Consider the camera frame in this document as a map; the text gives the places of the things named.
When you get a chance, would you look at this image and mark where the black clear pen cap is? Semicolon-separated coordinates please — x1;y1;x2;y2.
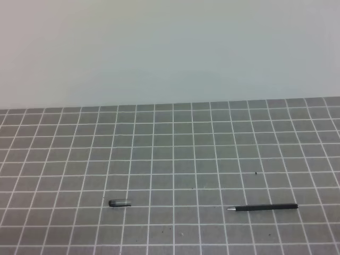
108;199;132;208

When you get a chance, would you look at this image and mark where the black pen silver tip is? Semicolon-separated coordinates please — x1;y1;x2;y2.
227;203;299;211

